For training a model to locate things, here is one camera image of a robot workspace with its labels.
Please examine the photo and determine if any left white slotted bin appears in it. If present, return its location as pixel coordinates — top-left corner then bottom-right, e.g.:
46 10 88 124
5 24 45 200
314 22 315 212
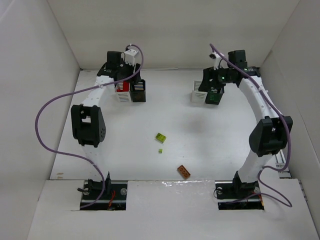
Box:
115 85 132 103

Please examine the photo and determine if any aluminium rail right side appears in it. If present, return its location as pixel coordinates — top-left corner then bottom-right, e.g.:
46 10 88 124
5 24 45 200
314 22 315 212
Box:
275 150 292 179

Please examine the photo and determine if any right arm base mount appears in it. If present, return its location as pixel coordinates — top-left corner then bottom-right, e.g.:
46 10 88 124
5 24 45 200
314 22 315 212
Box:
213 181 265 211

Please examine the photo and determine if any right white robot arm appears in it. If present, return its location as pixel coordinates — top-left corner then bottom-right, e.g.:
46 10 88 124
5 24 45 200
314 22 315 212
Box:
198 50 293 200

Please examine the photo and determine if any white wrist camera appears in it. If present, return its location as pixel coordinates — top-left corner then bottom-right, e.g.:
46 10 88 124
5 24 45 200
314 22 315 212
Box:
209 51 223 70
124 49 140 66

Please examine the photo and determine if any right white slotted bin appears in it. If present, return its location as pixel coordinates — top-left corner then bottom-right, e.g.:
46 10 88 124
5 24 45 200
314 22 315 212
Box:
190 80 208 104

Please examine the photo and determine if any red lego plate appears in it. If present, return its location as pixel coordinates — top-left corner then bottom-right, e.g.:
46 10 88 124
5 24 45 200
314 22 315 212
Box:
116 81 130 92

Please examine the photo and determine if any black slotted bin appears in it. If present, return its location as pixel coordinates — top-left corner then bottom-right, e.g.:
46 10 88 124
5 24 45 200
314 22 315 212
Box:
130 79 146 103
205 87 225 105

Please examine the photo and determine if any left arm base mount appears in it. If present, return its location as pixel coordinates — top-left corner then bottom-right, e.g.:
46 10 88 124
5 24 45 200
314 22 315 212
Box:
77 179 128 211

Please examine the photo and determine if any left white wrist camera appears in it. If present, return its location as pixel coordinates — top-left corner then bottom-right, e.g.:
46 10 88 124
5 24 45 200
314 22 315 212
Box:
124 49 140 66

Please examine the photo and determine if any left black slotted bin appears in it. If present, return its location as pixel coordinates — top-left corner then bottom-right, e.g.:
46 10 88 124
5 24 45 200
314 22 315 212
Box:
130 79 146 103

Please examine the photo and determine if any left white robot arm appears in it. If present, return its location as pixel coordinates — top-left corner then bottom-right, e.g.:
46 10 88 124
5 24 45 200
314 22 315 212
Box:
70 48 146 168

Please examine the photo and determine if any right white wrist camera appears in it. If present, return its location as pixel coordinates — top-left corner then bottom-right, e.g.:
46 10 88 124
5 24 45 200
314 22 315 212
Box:
209 51 223 70

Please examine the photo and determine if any right black slotted bin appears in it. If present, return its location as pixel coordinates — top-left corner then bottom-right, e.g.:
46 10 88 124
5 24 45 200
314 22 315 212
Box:
205 87 225 105

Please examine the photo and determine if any white slotted bin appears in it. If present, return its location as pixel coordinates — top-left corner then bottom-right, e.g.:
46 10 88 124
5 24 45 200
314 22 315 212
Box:
115 85 132 103
190 80 208 104

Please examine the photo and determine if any orange lego plate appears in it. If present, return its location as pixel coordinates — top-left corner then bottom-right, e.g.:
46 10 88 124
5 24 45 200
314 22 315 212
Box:
177 165 191 179

